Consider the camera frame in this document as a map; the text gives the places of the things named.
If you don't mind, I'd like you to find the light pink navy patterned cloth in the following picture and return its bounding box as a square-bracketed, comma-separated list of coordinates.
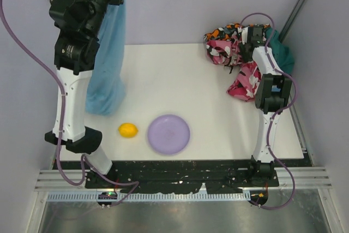
[230, 35, 243, 66]

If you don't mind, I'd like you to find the pink red camouflage cloth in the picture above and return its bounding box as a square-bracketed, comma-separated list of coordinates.
[206, 40, 261, 101]

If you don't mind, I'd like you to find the light blue cloth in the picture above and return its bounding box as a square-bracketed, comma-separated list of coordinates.
[86, 3, 126, 116]

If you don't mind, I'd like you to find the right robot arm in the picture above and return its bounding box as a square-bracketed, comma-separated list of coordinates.
[239, 25, 292, 187]

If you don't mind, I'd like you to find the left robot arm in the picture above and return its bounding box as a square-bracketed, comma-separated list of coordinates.
[45, 0, 126, 181]

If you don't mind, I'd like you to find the orange black camouflage cloth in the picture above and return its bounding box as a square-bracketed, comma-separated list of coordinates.
[203, 23, 242, 42]

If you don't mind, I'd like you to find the teal green cloth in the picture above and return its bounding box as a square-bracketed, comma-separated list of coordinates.
[266, 28, 294, 75]

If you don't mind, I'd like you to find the blue plastic cup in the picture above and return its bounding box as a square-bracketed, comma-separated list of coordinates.
[272, 86, 281, 93]

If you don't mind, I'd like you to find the yellow lemon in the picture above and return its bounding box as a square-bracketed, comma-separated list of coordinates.
[118, 123, 139, 138]

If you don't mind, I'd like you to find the purple plastic plate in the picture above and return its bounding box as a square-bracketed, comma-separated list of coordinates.
[147, 114, 190, 156]

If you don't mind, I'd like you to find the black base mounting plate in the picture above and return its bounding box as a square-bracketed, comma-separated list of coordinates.
[51, 158, 313, 195]

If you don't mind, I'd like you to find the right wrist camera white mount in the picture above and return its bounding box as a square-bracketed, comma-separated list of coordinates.
[241, 26, 249, 45]

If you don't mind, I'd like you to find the right aluminium corner post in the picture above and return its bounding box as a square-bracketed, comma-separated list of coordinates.
[279, 0, 307, 42]

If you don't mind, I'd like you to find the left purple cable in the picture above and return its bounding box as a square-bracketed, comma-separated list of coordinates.
[0, 0, 142, 208]

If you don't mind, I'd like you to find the aluminium frame rail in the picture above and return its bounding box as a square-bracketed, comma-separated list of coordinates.
[35, 166, 332, 191]

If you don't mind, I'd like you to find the white slotted cable duct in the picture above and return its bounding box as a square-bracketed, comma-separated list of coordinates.
[46, 190, 250, 202]

